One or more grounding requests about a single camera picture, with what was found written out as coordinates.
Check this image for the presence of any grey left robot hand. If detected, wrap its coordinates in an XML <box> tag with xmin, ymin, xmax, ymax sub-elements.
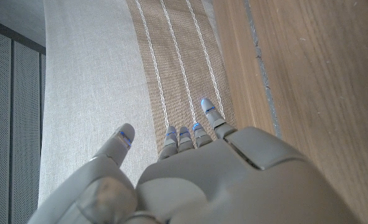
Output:
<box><xmin>27</xmin><ymin>98</ymin><xmax>362</xmax><ymax>224</ymax></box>

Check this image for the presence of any beige striped backdrop cloth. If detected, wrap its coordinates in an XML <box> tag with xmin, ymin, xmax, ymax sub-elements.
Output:
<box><xmin>37</xmin><ymin>0</ymin><xmax>237</xmax><ymax>206</ymax></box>

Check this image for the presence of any dark grey door panel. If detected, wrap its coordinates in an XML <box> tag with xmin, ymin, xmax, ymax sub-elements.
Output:
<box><xmin>0</xmin><ymin>15</ymin><xmax>47</xmax><ymax>224</ymax></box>

